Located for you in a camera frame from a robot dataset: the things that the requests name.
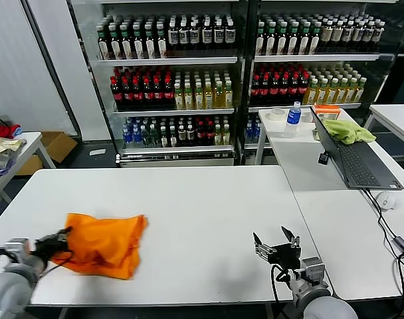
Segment black laptop cable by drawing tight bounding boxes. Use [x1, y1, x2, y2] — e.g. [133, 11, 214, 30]
[363, 187, 401, 242]

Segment brown cardboard box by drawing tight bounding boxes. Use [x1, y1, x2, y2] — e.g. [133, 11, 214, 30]
[15, 132, 78, 176]

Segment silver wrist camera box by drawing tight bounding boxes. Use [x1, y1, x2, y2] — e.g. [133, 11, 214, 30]
[300, 257, 326, 283]
[4, 237, 30, 262]

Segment grey cloth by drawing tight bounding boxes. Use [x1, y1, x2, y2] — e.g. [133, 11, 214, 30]
[0, 151, 19, 170]

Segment orange-lid plastic container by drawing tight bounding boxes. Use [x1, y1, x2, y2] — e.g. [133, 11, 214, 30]
[313, 104, 342, 121]

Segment dark grey laptop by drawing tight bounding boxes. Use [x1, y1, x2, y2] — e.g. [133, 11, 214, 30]
[310, 105, 404, 191]

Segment red cloth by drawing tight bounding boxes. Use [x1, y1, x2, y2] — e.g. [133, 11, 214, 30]
[0, 124, 22, 139]

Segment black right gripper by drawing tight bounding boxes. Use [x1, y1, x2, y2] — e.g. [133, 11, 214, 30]
[252, 225, 302, 266]

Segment orange t-shirt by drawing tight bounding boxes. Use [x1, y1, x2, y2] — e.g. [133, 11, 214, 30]
[50, 212, 149, 282]

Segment green-cap dark drink bottle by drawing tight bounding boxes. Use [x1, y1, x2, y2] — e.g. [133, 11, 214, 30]
[132, 25, 144, 60]
[265, 21, 277, 56]
[144, 25, 156, 60]
[97, 25, 110, 60]
[287, 21, 299, 56]
[298, 21, 310, 56]
[254, 21, 266, 56]
[155, 25, 168, 60]
[276, 21, 288, 56]
[120, 25, 133, 60]
[109, 25, 122, 60]
[308, 21, 320, 56]

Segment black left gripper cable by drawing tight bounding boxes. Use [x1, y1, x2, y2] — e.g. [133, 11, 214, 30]
[39, 249, 75, 276]

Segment grey usb hub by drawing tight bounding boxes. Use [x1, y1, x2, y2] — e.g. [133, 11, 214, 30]
[391, 235, 404, 259]

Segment lime green cloth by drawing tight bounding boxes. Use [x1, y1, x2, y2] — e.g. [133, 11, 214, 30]
[316, 118, 377, 146]

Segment white tape roll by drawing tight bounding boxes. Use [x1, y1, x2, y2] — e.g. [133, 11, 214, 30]
[266, 108, 287, 122]

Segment black hub cable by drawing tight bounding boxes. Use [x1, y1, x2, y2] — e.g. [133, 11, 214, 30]
[393, 251, 404, 319]

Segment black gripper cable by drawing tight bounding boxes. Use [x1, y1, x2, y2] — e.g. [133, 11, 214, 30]
[39, 249, 75, 276]
[270, 264, 291, 302]

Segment beige cloth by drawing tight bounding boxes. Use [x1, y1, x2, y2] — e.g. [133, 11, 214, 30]
[0, 134, 25, 160]

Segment clear water bottle blue label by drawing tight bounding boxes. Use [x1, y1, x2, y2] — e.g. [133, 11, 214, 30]
[283, 101, 302, 139]

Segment white side table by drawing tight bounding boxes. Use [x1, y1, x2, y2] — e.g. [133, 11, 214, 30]
[367, 103, 404, 150]
[0, 131, 56, 213]
[270, 138, 404, 302]
[256, 106, 371, 165]

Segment white computer mouse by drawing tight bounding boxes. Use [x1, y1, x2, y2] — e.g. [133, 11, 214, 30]
[376, 191, 398, 211]

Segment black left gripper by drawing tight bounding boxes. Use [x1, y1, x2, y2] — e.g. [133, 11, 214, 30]
[33, 227, 73, 264]

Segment glass beverage display cabinet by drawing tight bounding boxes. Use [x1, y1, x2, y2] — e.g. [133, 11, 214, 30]
[247, 0, 402, 165]
[67, 0, 250, 167]

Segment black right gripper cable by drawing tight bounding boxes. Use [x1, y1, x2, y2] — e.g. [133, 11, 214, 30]
[270, 264, 291, 302]

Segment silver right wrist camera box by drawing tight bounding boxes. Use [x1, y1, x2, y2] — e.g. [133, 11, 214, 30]
[300, 257, 326, 283]

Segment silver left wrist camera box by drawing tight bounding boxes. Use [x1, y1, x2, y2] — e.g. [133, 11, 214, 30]
[4, 237, 30, 262]

